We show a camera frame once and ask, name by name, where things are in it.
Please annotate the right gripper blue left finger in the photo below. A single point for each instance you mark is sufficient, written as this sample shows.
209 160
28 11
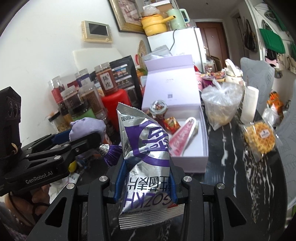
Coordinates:
121 172

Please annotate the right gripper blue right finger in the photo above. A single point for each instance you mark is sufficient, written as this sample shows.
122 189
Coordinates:
173 188

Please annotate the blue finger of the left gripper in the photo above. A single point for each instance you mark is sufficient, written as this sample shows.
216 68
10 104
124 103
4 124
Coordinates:
61 138
86 143

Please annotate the lavender drawstring sachet pouch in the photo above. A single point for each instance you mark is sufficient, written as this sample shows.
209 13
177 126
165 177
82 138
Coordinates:
95 131

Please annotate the silver purple chip bag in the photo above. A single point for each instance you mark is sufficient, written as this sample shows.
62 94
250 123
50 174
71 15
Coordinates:
147 197

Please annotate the pink red mask pouch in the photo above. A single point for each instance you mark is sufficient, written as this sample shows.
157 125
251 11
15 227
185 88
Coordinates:
180 139

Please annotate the small red candy packet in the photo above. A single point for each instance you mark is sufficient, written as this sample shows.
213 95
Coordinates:
171 125

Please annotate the cream hand cream tube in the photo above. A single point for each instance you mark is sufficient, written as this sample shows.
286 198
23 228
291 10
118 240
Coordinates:
196 128

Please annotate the yellow lemon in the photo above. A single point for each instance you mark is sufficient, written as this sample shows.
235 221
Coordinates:
72 167

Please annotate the clear spice jar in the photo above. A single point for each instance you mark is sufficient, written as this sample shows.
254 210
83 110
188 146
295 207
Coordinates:
90 93

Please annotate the jar with chinese label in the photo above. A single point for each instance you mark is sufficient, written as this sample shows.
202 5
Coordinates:
106 78

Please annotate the black printed gift bag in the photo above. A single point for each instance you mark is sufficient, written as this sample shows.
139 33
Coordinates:
125 75

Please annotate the lavender open gift box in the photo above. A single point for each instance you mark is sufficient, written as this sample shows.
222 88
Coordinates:
173 80

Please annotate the clear plastic bag of food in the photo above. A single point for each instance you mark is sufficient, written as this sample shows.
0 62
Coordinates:
221 101

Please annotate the packaged waffles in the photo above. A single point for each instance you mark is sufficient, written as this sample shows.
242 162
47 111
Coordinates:
261 138

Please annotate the purple instant noodle cup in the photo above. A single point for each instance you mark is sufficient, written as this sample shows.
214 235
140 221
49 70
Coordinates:
207 78

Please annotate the white paper towel roll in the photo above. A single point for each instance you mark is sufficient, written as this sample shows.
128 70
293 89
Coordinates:
249 104

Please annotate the near grey leaf chair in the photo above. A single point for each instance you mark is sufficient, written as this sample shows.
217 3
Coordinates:
286 132

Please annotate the grey leaf chair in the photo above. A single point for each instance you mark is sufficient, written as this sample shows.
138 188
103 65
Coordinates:
286 132
258 74

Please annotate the gold framed picture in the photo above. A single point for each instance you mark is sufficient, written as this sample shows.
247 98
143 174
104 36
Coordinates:
127 16

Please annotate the cream water bottle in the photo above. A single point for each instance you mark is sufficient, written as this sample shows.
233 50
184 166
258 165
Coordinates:
233 74

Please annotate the yellow cooking pot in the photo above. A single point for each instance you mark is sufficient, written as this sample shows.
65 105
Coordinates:
155 24

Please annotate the white mini fridge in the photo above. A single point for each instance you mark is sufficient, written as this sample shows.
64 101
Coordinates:
182 42

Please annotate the far grey leaf chair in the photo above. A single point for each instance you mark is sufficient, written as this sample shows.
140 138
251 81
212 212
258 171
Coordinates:
258 74

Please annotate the mint green electric kettle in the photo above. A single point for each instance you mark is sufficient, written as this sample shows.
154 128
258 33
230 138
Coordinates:
180 20

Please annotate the brown entrance door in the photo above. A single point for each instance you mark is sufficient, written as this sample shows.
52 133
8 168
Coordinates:
214 40

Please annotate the black hanging bag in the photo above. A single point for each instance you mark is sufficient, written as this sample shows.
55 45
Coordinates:
250 42

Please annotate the large green handbag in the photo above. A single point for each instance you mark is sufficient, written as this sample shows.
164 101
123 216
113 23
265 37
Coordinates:
271 39

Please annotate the small green handbag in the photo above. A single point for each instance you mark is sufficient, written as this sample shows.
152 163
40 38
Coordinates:
293 50

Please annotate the top green handbag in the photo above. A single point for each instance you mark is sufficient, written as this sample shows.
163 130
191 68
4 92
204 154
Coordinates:
271 15

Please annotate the wall intercom panel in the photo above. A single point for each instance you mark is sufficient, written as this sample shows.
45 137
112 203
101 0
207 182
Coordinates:
94 32

